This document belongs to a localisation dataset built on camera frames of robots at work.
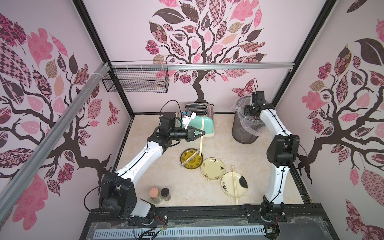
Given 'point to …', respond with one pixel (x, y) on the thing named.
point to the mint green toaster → (202, 110)
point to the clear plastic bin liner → (249, 124)
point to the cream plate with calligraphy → (212, 168)
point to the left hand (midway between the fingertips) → (204, 135)
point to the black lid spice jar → (165, 193)
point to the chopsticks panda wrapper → (202, 136)
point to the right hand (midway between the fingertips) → (252, 107)
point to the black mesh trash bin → (239, 135)
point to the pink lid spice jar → (154, 195)
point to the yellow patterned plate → (194, 163)
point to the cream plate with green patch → (227, 184)
